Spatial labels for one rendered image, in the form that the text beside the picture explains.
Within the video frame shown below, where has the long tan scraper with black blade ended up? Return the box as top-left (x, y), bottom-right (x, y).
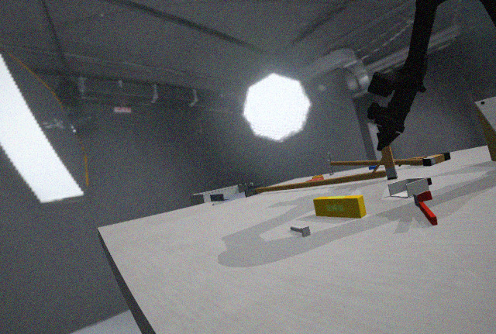
top-left (245, 143), bottom-right (398, 197)

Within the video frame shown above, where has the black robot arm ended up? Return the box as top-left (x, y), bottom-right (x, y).
top-left (367, 0), bottom-right (496, 119)

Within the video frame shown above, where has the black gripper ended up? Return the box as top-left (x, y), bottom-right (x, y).
top-left (374, 98), bottom-right (411, 152)

